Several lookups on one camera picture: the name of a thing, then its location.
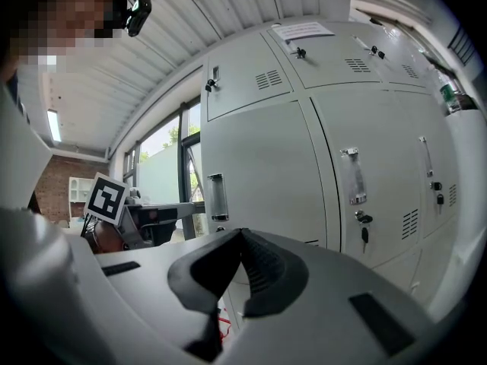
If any white shelf unit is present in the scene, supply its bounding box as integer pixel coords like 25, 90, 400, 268
68, 176, 96, 220

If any green label bottle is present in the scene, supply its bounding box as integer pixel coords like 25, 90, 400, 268
439, 72, 461, 116

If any person's left forearm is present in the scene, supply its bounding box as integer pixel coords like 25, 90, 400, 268
91, 221, 129, 254

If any white paper notice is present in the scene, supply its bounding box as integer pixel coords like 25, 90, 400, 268
272, 21, 336, 40

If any black head camera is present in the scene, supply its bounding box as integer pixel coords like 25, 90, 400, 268
123, 0, 153, 38

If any person's head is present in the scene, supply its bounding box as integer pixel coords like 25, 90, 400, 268
0, 0, 129, 85

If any person's black clothing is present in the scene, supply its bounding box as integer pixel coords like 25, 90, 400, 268
5, 68, 31, 125

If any locker door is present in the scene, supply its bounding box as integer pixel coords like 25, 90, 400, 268
200, 100, 329, 247

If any white counter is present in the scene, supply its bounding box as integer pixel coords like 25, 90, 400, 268
428, 108, 487, 322

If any long ceiling light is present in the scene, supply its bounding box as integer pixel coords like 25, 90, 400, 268
46, 108, 62, 143

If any black framed window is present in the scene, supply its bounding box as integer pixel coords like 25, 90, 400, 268
122, 96, 202, 241

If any grey metal locker cabinet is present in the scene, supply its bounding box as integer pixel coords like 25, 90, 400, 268
199, 19, 463, 332

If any black wall rack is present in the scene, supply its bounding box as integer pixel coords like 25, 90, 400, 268
447, 24, 476, 66

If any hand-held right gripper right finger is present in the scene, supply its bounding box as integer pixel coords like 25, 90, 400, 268
228, 228, 438, 365

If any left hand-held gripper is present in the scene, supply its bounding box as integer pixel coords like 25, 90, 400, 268
84, 172, 207, 249

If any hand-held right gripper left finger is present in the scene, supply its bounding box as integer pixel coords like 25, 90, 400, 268
94, 228, 244, 363

